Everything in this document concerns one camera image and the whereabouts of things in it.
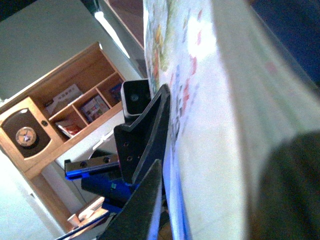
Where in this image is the white book on cabinet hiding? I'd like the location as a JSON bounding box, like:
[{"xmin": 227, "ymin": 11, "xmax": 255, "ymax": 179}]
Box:
[{"xmin": 45, "ymin": 84, "xmax": 83, "ymax": 116}]

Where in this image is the colourful book in cubby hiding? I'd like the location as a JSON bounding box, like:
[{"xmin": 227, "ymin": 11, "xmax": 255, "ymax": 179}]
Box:
[{"xmin": 80, "ymin": 95, "xmax": 110, "ymax": 123}]

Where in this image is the round emblem on door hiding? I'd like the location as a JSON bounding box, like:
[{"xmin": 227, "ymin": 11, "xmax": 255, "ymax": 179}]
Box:
[{"xmin": 15, "ymin": 126, "xmax": 37, "ymax": 147}]

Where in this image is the wooden wall cabinet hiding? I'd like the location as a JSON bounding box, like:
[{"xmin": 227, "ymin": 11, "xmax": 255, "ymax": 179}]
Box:
[{"xmin": 0, "ymin": 42, "xmax": 124, "ymax": 231}]

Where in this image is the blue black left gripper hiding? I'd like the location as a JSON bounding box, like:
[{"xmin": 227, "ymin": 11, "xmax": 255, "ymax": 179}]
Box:
[{"xmin": 64, "ymin": 84, "xmax": 171, "ymax": 214}]

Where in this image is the white illustrated children's book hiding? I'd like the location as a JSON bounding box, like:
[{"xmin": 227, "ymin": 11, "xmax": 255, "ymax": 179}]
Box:
[{"xmin": 143, "ymin": 0, "xmax": 320, "ymax": 240}]

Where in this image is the white black gripper camera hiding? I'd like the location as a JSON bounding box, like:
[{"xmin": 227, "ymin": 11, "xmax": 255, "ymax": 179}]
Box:
[{"xmin": 120, "ymin": 78, "xmax": 151, "ymax": 123}]

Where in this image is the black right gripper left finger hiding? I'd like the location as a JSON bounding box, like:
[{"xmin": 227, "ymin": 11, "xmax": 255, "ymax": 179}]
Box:
[{"xmin": 99, "ymin": 159, "xmax": 163, "ymax": 240}]

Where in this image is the red white book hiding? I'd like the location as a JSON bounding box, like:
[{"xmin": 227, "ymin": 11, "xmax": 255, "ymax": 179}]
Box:
[{"xmin": 55, "ymin": 120, "xmax": 82, "ymax": 138}]

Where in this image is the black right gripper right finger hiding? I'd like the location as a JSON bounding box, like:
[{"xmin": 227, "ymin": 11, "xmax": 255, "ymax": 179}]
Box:
[{"xmin": 250, "ymin": 130, "xmax": 320, "ymax": 240}]

